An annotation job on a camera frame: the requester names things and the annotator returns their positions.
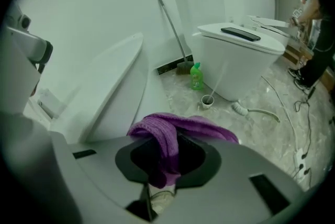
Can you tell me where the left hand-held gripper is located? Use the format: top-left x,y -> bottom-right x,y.
5,5 -> 54,75

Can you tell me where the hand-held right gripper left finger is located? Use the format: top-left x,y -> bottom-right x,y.
49,131 -> 158,221

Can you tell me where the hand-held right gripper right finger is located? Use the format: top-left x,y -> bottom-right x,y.
159,133 -> 312,224

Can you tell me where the purple cloth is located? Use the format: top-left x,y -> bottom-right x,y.
127,112 -> 239,189

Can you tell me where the white flat-lid toilet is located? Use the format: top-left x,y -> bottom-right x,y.
33,31 -> 171,145

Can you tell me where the white toilet with teal hinges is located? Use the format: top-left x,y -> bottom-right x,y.
172,0 -> 286,102

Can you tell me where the white power strip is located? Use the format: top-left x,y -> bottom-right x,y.
292,148 -> 307,180

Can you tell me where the person's right shoe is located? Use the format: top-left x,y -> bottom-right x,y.
150,189 -> 176,216

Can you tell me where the white cup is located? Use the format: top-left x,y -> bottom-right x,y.
200,94 -> 215,109

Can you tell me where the green cleaner bottle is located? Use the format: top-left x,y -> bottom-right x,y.
189,62 -> 205,91

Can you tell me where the wooden platform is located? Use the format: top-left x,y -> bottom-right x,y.
281,43 -> 335,93

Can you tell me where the black phone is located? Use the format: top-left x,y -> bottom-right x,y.
220,27 -> 262,42

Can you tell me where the metal-handled broom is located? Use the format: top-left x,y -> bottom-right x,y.
157,0 -> 195,76

